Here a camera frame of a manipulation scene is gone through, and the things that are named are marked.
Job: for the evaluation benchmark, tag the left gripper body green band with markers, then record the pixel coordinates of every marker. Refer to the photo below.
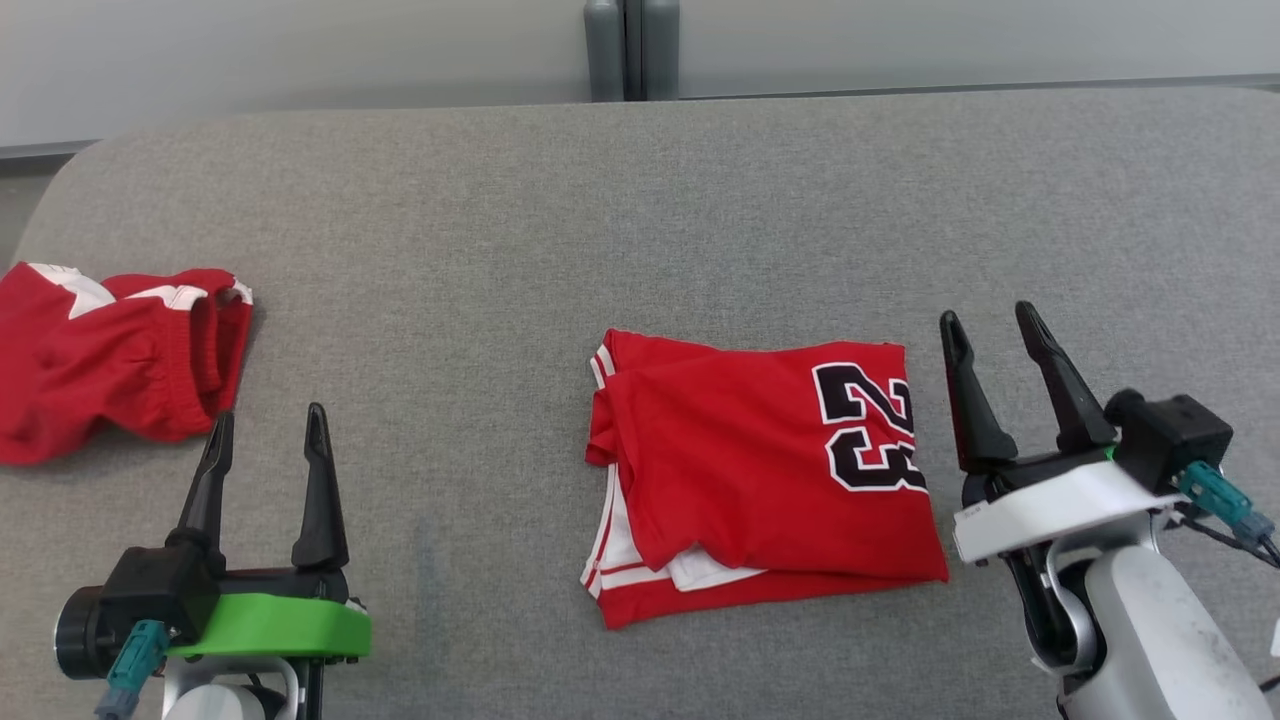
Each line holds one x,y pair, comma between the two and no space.
280,625

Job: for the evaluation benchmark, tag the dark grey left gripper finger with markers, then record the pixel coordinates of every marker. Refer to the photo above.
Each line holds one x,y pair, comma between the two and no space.
320,510
210,490

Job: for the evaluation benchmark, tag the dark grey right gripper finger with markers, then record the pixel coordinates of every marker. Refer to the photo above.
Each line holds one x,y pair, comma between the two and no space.
975,420
1070,400

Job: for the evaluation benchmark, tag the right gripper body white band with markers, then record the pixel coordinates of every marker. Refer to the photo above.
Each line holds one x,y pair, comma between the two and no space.
1050,505

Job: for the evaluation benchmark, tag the red shorts with white stripe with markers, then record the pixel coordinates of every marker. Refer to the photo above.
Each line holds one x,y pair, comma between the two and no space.
110,370

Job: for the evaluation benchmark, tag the red and white basketball jersey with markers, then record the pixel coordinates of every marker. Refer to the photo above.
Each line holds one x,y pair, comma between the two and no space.
750,470

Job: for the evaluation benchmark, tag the grey fabric sofa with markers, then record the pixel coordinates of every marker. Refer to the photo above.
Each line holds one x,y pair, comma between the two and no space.
450,250

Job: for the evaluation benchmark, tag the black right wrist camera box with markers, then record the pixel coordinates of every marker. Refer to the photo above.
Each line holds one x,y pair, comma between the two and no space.
1170,435

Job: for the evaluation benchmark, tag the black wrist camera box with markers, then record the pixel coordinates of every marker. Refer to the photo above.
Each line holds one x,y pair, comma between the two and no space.
1170,435
150,595

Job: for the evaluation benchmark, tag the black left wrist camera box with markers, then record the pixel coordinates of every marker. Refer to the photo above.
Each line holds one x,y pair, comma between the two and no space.
150,595

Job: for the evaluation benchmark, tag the grey skirting rail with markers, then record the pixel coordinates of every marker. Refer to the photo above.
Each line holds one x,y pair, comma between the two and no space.
40,150

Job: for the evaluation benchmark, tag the grey cylindrical partition post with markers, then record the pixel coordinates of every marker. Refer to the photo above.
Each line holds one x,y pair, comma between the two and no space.
604,55
661,50

